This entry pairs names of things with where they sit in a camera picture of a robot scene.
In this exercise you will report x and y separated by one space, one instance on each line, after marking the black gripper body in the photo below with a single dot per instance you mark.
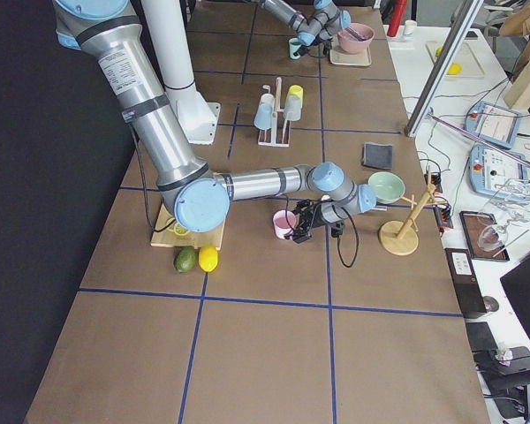
313 218

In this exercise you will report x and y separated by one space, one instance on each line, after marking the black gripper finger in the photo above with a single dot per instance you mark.
303 218
301 236

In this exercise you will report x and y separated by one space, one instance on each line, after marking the mint green plastic cup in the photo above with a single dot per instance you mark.
294 45

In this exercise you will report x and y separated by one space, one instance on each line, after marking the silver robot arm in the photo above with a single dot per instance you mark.
326 21
145 58

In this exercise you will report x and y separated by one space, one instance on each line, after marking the light blue plastic cup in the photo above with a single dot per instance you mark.
263 116

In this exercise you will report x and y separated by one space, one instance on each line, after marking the grey-blue plastic cup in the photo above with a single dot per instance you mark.
292 108

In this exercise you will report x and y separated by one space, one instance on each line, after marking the white cup holder rack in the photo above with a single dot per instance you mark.
279 133

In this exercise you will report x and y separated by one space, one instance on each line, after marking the yellow plastic cup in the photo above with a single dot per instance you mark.
296 90

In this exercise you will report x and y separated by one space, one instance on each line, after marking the mint green bowl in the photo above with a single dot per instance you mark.
388 187

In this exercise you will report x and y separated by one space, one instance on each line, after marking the grey folded cloth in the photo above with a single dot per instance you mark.
377 156

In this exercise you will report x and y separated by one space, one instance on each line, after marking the wooden mug tree stand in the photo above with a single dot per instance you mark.
401 237

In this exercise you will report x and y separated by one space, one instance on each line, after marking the yellow lemon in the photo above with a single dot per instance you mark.
208 258

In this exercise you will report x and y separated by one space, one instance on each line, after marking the green avocado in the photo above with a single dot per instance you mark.
185 259

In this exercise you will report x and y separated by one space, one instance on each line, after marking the lemon slice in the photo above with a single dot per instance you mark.
179 230

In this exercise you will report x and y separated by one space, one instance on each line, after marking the wooden cutting board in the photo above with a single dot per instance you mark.
195 239

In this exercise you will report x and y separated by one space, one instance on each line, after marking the beige plastic tray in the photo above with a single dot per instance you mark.
338 56

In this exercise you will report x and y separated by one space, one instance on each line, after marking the black device box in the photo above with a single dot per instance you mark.
465 283

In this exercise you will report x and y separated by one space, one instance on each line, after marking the pink bowl with beads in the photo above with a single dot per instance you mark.
355 38

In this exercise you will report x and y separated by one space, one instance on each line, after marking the wine glass rack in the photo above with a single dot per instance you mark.
502 220

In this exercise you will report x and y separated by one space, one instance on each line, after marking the lower teach pendant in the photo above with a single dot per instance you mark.
489 170

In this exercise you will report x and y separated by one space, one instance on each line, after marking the teach pendant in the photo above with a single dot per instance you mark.
489 170
494 123

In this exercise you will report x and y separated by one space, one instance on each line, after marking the upper teach pendant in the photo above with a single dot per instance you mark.
494 123

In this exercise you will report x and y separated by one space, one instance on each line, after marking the red bottle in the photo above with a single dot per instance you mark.
396 17

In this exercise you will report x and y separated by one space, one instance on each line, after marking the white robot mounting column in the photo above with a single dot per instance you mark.
197 117

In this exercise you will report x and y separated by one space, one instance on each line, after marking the aluminium frame post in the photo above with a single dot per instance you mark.
466 16

